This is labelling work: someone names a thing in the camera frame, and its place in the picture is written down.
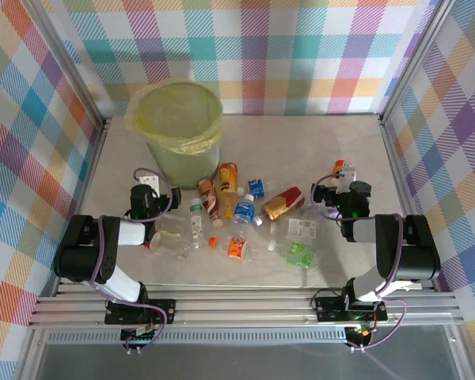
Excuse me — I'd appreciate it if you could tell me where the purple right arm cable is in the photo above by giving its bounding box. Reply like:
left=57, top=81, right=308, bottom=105
left=310, top=172, right=408, bottom=352

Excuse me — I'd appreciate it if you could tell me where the green controller board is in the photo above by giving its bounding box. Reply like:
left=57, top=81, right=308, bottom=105
left=120, top=327, right=162, bottom=352

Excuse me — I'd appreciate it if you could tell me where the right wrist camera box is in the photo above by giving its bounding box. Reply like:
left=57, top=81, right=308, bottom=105
left=337, top=165, right=359, bottom=194

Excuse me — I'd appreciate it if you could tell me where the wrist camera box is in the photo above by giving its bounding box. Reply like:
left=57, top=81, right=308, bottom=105
left=135, top=169, right=161, bottom=196
left=337, top=165, right=359, bottom=194

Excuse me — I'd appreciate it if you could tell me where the orange juice plastic bottle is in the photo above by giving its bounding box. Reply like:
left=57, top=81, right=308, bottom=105
left=218, top=161, right=239, bottom=221

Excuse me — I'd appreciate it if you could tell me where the aluminium mounting rail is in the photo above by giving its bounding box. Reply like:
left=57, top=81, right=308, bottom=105
left=27, top=283, right=465, bottom=329

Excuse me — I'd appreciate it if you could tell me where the aluminium frame post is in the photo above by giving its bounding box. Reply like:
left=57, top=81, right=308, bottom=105
left=25, top=0, right=112, bottom=134
left=378, top=0, right=457, bottom=124

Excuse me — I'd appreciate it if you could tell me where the aluminium frame side rail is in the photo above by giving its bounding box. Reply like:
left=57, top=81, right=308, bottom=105
left=53, top=116, right=112, bottom=296
left=378, top=114, right=458, bottom=296

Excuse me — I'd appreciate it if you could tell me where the clear bottle white label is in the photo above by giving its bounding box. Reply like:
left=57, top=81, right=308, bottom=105
left=269, top=216, right=320, bottom=241

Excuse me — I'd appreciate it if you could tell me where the clear crushed bottle red cap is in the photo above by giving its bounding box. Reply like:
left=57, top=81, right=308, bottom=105
left=143, top=219, right=192, bottom=259

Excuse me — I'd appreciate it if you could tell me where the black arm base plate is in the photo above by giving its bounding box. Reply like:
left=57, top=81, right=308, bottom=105
left=104, top=298, right=177, bottom=326
left=314, top=296, right=390, bottom=323

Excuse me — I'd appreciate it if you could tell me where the grey metal panel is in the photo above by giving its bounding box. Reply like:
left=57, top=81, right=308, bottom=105
left=34, top=342, right=462, bottom=380

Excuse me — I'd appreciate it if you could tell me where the brown label plastic bottle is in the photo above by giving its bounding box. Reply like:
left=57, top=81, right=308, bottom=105
left=197, top=178, right=224, bottom=230

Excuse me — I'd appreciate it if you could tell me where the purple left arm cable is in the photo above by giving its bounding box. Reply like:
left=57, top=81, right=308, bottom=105
left=89, top=168, right=174, bottom=354

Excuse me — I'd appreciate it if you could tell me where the slotted metal cable duct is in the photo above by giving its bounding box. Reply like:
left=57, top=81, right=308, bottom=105
left=47, top=331, right=350, bottom=345

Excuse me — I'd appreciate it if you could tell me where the yellow plastic bin liner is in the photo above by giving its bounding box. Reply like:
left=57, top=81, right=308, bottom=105
left=123, top=78, right=226, bottom=157

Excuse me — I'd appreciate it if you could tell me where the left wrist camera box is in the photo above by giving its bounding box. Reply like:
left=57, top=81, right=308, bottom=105
left=135, top=169, right=161, bottom=196

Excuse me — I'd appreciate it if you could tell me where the small crushed blue label bottle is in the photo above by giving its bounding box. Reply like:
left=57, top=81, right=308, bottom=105
left=236, top=177, right=286, bottom=198

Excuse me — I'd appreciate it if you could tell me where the clear bottle green label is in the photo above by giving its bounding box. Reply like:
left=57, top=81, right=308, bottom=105
left=266, top=239, right=317, bottom=270

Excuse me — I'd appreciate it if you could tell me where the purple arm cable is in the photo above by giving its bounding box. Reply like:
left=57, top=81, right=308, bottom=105
left=89, top=168, right=174, bottom=354
left=310, top=172, right=408, bottom=352

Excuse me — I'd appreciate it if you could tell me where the green white label water bottle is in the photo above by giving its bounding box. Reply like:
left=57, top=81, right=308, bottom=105
left=188, top=196, right=206, bottom=249

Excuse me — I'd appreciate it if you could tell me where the blue label plastic bottle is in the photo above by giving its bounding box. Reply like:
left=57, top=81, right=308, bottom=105
left=232, top=192, right=257, bottom=226

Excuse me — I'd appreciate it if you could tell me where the translucent green waste bin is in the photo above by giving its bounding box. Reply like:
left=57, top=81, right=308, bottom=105
left=125, top=80, right=225, bottom=191

